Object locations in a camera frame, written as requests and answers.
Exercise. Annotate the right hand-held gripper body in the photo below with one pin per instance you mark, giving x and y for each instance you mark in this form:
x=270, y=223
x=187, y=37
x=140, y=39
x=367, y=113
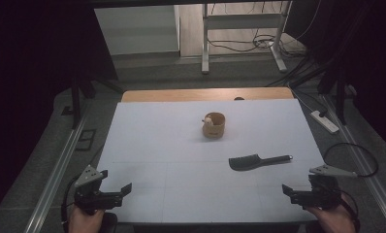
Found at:
x=320, y=195

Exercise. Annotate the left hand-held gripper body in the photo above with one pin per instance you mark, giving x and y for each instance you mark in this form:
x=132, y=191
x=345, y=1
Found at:
x=90, y=197

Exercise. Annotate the black comb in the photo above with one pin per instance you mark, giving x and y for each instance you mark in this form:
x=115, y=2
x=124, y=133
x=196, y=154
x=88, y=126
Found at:
x=246, y=162

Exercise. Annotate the wooden cup with duck figure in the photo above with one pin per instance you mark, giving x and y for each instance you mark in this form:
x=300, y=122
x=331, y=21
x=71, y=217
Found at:
x=214, y=127

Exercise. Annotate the person's left hand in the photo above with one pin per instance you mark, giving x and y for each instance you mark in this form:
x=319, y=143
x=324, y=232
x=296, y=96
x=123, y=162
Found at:
x=82, y=223

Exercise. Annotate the person's right hand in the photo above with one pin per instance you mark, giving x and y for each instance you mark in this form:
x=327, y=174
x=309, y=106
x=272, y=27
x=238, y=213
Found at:
x=335, y=220

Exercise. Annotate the white table mat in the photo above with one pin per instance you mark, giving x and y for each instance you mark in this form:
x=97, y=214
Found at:
x=168, y=161

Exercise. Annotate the white power strip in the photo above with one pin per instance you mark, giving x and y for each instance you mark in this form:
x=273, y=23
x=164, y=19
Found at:
x=325, y=122

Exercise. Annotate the black tripod stand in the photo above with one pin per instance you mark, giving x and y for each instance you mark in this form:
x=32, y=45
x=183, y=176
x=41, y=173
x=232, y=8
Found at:
x=341, y=103
x=75, y=103

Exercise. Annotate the small dark round object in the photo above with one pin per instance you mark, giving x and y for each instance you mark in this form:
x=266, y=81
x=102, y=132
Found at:
x=239, y=98

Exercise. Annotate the pale grey panel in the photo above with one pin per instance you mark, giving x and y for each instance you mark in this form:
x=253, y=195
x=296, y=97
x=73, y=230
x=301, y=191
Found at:
x=139, y=30

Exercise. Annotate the white metal stand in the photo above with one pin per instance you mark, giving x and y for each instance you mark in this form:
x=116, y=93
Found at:
x=205, y=48

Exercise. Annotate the aluminium rail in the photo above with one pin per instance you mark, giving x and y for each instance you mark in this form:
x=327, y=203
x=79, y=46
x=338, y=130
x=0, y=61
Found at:
x=365, y=171
x=57, y=176

